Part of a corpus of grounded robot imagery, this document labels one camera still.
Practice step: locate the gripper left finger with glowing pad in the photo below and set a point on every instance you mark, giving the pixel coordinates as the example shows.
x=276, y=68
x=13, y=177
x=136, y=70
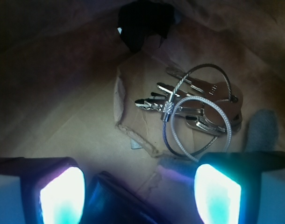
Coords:
x=41, y=191

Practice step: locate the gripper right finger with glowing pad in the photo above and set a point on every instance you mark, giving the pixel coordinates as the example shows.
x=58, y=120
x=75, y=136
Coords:
x=241, y=188

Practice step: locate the black box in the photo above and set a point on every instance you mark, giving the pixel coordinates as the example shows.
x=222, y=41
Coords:
x=108, y=201

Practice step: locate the grey plush mouse toy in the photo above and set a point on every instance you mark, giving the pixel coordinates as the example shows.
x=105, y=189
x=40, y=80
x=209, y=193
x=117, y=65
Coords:
x=262, y=135

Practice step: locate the brown paper bag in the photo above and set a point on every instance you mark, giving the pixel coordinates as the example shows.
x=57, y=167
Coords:
x=62, y=63

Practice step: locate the key bunch on wire rings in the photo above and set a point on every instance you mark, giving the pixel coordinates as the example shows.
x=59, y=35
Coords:
x=206, y=107

